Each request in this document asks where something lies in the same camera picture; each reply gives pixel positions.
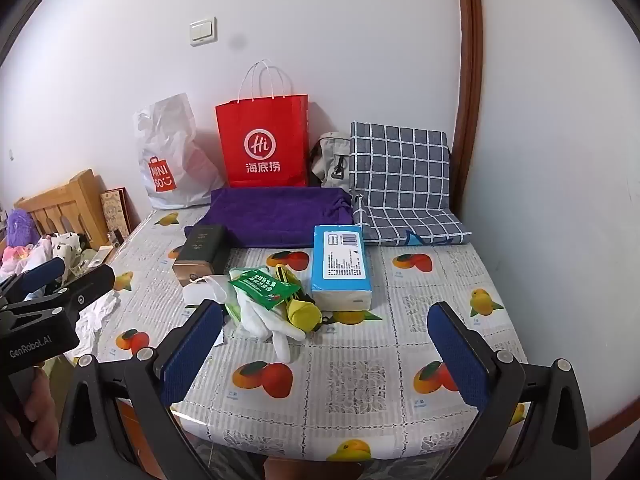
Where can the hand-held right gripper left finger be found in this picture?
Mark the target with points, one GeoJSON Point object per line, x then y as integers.
{"type": "Point", "coordinates": [192, 350]}

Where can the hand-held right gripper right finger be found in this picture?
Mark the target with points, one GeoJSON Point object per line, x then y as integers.
{"type": "Point", "coordinates": [457, 355]}

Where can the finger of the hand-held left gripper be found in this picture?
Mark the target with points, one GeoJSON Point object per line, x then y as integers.
{"type": "Point", "coordinates": [80, 287]}
{"type": "Point", "coordinates": [42, 275]}

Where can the white sponge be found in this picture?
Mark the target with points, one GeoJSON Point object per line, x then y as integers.
{"type": "Point", "coordinates": [197, 296]}

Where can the clear plastic bag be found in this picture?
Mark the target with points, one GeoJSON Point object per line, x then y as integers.
{"type": "Point", "coordinates": [217, 284]}

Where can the white and green knit glove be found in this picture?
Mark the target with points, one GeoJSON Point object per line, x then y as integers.
{"type": "Point", "coordinates": [260, 324]}

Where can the green packet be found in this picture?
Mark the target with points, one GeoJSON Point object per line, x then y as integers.
{"type": "Point", "coordinates": [260, 287]}

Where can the dark green box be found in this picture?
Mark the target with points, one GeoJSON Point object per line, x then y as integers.
{"type": "Point", "coordinates": [200, 250]}

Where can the yellow and black pouch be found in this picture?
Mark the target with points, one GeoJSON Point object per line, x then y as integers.
{"type": "Point", "coordinates": [302, 315]}

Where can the blue tissue pack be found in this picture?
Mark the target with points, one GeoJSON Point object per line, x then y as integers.
{"type": "Point", "coordinates": [340, 260]}

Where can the person's left hand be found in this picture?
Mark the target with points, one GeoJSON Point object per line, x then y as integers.
{"type": "Point", "coordinates": [42, 415]}

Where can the pink cloth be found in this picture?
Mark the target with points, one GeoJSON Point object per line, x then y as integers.
{"type": "Point", "coordinates": [12, 260]}

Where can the white spotted plush toy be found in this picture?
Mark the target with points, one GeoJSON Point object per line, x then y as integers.
{"type": "Point", "coordinates": [65, 249]}

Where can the purple plush toy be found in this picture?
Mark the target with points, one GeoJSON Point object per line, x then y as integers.
{"type": "Point", "coordinates": [20, 227]}

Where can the small black bottle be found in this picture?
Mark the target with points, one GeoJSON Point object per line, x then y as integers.
{"type": "Point", "coordinates": [116, 239]}

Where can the patterned brown box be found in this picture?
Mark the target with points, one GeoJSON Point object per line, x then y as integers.
{"type": "Point", "coordinates": [116, 212]}

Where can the wooden headboard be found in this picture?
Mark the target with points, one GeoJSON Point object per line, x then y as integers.
{"type": "Point", "coordinates": [75, 195]}

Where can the fruit print tablecloth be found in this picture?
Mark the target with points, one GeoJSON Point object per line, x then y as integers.
{"type": "Point", "coordinates": [350, 370]}

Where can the purple towel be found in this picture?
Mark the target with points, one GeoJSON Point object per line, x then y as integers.
{"type": "Point", "coordinates": [270, 215]}

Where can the white plastic shopping bag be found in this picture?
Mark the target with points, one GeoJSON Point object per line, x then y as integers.
{"type": "Point", "coordinates": [170, 145]}

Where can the grey checked cushion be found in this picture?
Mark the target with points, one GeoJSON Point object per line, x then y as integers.
{"type": "Point", "coordinates": [400, 170]}

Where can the red paper shopping bag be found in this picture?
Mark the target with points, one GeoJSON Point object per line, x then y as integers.
{"type": "Point", "coordinates": [260, 125]}

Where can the grey canvas bag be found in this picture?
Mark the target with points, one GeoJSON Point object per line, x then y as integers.
{"type": "Point", "coordinates": [330, 152]}

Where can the white light switch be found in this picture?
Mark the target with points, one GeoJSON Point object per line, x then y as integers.
{"type": "Point", "coordinates": [203, 31]}

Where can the brown wooden door frame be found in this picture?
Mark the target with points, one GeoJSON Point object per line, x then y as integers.
{"type": "Point", "coordinates": [467, 60]}

